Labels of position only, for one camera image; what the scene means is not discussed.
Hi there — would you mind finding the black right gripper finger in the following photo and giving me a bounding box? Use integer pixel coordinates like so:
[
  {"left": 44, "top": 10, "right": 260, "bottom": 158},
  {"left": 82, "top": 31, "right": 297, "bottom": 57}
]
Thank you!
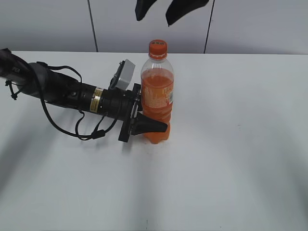
[
  {"left": 135, "top": 0, "right": 156, "bottom": 21},
  {"left": 166, "top": 0, "right": 209, "bottom": 26}
]

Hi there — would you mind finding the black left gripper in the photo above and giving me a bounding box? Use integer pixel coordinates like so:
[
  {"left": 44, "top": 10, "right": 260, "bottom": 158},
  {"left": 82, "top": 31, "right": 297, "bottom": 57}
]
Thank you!
[{"left": 100, "top": 83, "right": 167, "bottom": 142}]

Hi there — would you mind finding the orange bottle cap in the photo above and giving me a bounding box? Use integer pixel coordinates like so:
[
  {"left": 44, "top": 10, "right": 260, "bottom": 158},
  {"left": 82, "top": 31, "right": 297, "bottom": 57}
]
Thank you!
[{"left": 149, "top": 39, "right": 167, "bottom": 60}]

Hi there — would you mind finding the orange soda plastic bottle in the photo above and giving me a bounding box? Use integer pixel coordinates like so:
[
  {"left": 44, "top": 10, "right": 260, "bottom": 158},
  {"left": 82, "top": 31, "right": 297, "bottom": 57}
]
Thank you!
[{"left": 140, "top": 54, "right": 175, "bottom": 145}]

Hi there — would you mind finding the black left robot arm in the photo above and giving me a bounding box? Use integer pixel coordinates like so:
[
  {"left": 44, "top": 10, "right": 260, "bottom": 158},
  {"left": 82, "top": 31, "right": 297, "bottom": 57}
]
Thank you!
[{"left": 0, "top": 49, "right": 167, "bottom": 142}]

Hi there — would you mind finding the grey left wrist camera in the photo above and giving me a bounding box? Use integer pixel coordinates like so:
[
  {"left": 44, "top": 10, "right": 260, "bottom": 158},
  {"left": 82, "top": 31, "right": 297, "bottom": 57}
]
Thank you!
[{"left": 109, "top": 59, "right": 135, "bottom": 90}]

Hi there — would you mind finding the black left camera cable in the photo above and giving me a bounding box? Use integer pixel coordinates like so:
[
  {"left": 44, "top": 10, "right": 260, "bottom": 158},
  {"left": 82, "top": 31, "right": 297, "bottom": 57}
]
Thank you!
[{"left": 4, "top": 62, "right": 118, "bottom": 141}]

